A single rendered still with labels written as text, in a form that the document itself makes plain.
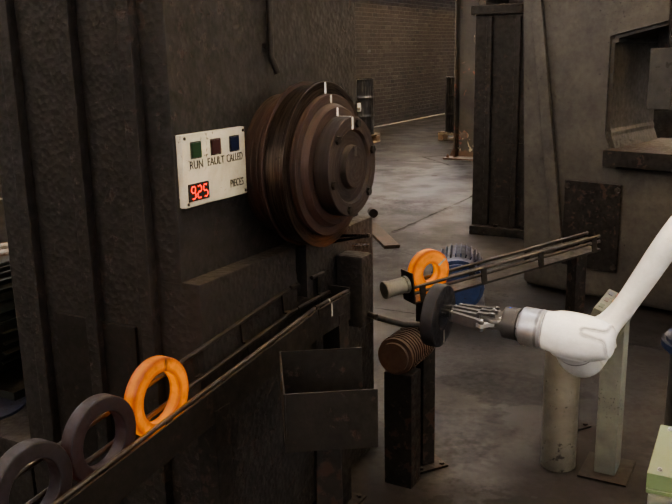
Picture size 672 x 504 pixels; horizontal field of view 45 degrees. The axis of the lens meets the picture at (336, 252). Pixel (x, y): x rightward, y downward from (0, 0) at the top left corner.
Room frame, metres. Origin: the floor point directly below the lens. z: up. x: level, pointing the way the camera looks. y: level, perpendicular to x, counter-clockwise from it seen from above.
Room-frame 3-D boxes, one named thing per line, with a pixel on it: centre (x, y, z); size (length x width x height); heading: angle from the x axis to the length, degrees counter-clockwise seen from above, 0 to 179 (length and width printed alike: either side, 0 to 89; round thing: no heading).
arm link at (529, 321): (1.79, -0.45, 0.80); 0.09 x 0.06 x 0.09; 151
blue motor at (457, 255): (4.50, -0.70, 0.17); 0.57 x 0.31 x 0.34; 171
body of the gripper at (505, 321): (1.82, -0.38, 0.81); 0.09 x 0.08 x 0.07; 61
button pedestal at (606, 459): (2.57, -0.93, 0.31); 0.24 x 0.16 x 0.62; 151
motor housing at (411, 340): (2.56, -0.23, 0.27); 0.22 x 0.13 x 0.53; 151
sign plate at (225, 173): (2.10, 0.31, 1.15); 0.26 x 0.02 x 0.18; 151
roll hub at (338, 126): (2.29, -0.04, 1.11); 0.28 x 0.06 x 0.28; 151
